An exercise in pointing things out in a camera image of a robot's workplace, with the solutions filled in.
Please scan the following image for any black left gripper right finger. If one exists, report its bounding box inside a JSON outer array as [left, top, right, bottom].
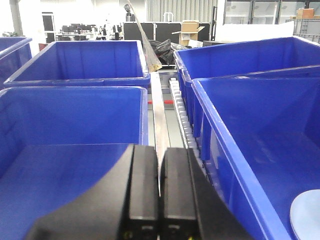
[[160, 147, 252, 240]]

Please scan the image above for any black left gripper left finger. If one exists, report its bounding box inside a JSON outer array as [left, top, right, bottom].
[[25, 144, 159, 240]]

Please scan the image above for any light blue plate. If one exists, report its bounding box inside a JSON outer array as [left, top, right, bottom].
[[289, 189, 320, 240]]

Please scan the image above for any cardboard box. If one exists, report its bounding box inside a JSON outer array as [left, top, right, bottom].
[[171, 20, 205, 46]]

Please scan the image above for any white roller rail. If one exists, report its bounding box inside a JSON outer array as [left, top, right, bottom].
[[169, 78, 206, 175]]

